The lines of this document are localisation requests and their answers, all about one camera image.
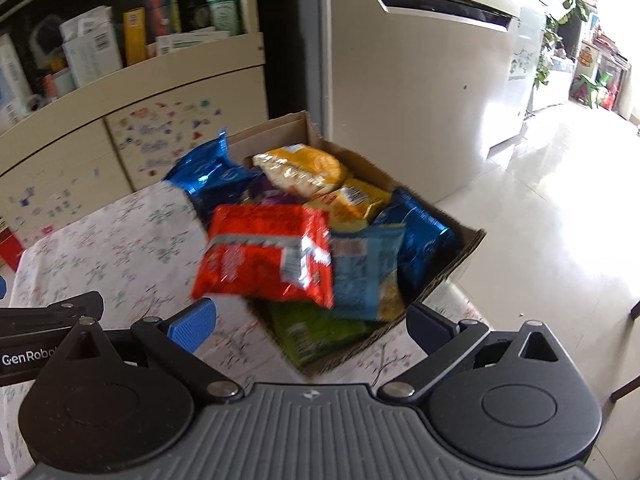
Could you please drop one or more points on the cardboard box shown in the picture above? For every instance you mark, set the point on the cardboard box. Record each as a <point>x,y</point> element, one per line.
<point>372,170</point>

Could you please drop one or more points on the green stool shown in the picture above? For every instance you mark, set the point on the green stool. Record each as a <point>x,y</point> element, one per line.
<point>592,87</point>

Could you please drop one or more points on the floral tablecloth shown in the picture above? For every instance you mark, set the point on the floral tablecloth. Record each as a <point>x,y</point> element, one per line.
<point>115,250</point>

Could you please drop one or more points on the white cabinet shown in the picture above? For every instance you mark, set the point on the white cabinet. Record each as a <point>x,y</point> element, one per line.
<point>525,60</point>

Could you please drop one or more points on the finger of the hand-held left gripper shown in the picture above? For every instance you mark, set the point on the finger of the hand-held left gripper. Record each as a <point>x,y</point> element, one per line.
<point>45,312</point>

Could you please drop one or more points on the climbing plant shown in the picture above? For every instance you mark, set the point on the climbing plant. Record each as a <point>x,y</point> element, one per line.
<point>547,50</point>

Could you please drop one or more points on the white carton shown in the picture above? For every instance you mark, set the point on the white carton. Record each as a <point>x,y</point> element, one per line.
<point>90,45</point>

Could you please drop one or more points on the light blue snack bag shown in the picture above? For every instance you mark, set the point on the light blue snack bag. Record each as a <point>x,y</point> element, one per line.
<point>360,275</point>

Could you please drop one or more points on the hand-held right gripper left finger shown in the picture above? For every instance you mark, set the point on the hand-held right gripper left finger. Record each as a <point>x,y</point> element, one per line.
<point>192,327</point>

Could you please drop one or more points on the red gift box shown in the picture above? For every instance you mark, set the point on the red gift box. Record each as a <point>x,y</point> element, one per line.
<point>7,250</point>

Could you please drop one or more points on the yellow carton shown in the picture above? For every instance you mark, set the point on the yellow carton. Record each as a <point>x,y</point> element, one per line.
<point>134,35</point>

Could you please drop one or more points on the potted plant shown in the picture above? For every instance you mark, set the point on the potted plant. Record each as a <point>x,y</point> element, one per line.
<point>577,0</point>

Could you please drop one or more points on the orange-red snack bag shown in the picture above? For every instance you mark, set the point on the orange-red snack bag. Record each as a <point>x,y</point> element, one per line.
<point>260,255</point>

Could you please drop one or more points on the dark furniture leg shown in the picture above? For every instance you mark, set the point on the dark furniture leg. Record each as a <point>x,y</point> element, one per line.
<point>625,385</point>

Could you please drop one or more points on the yellow white-label snack packet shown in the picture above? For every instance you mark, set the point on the yellow white-label snack packet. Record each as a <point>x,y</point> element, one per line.
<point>350,202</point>

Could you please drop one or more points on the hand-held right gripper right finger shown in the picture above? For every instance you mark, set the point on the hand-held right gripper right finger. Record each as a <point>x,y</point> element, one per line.
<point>425,324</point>

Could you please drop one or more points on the green snack bag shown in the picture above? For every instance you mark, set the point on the green snack bag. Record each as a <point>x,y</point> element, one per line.
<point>310,330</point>

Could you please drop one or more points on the purple snack bag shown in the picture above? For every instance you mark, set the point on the purple snack bag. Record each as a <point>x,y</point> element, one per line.
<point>270,192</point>

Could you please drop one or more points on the beige stickered cabinet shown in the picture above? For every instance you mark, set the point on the beige stickered cabinet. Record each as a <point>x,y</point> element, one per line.
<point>60,170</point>

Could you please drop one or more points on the dark blue foil snack bag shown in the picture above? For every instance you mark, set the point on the dark blue foil snack bag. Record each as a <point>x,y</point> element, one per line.
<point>420,240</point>
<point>210,175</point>

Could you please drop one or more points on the large yellow snack bag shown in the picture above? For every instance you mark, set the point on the large yellow snack bag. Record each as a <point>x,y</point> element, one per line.
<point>300,167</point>

